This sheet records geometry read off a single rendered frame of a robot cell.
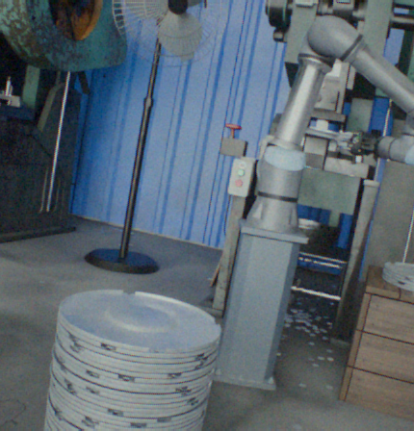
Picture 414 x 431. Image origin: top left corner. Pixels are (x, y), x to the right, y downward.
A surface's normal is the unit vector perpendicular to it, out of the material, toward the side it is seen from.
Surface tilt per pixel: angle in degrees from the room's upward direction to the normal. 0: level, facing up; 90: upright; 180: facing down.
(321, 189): 90
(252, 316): 90
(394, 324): 90
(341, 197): 90
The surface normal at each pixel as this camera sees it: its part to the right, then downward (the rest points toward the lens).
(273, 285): -0.02, 0.11
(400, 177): -0.27, 0.07
